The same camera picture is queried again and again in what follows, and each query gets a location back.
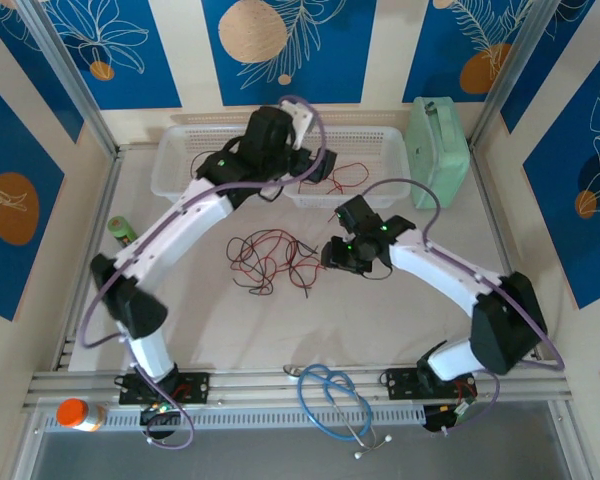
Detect green can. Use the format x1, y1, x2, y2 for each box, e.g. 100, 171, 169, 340
107, 215, 141, 251

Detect white perforated plastic basket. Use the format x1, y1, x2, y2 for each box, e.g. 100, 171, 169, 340
150, 124, 261, 204
282, 125, 412, 210

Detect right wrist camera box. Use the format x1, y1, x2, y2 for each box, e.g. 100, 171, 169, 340
333, 194, 381, 235

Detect orange-lid bottle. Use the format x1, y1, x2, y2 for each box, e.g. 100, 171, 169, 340
55, 398, 109, 434

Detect aluminium side rail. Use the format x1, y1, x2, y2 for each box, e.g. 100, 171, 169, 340
52, 149, 126, 374
469, 147, 544, 361

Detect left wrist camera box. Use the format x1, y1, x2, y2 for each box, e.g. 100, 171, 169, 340
243, 99, 315, 166

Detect green zippered fabric case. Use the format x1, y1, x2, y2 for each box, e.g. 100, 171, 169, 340
405, 96, 471, 211

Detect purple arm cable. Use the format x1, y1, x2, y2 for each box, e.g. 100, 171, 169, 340
364, 177, 566, 441
79, 94, 329, 451

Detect grey metal panel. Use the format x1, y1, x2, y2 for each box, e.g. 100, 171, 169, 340
27, 429, 576, 480

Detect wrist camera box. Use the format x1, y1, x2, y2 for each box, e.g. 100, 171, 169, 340
243, 99, 315, 166
333, 194, 381, 235

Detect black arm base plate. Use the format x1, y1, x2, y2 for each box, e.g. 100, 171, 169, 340
118, 370, 211, 406
383, 367, 481, 401

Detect aluminium frame post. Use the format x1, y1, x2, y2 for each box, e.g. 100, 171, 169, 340
468, 0, 556, 151
17, 0, 120, 157

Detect red wire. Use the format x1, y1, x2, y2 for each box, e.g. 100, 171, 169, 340
299, 160, 371, 196

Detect grey slotted cable duct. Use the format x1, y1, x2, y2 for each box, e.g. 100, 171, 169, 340
43, 405, 427, 432

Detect red and black wires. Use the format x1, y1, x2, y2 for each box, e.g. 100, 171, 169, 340
227, 228, 326, 291

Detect aluminium frame rail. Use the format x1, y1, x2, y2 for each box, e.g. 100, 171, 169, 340
22, 368, 571, 409

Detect blue stethoscope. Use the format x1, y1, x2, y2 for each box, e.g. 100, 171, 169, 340
282, 363, 394, 460

